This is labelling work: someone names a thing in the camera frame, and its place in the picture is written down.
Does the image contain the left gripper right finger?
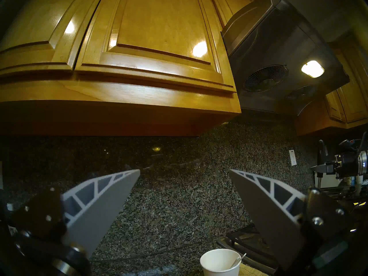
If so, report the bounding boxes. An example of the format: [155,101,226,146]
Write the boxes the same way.
[229,169,354,271]

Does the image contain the steel gas cooktop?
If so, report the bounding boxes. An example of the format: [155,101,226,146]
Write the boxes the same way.
[216,223,281,274]

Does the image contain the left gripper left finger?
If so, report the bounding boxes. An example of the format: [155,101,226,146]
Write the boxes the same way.
[11,169,141,258]

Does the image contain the yellow cloth mat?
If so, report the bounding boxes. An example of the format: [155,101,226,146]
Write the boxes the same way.
[239,262,269,276]

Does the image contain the wide wooden wall cabinets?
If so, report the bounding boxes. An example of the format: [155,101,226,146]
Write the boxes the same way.
[0,0,259,136]

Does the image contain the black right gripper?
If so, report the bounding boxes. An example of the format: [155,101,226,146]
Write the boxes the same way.
[310,140,363,189]

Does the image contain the white countertop appliance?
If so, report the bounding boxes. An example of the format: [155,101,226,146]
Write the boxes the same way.
[315,172,342,189]

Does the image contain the range hood lamp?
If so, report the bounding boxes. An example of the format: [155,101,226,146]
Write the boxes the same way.
[301,60,325,78]

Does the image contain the white paper cup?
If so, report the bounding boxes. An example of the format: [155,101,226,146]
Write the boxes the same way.
[200,249,242,276]

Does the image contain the dark steel range hood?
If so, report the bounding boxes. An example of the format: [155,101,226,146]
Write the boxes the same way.
[221,0,350,116]

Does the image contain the small white plastic spoon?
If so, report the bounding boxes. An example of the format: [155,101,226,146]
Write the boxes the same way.
[230,253,247,269]

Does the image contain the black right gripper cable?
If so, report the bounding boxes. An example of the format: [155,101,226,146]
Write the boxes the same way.
[356,131,368,158]

